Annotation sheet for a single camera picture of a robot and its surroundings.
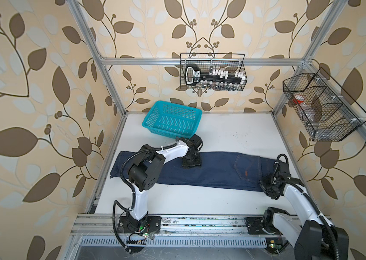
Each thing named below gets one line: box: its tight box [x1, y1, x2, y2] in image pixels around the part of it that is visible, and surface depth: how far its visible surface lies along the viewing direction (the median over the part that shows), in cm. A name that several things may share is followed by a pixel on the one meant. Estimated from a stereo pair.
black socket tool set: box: [184, 63, 247, 91], surface depth 86 cm
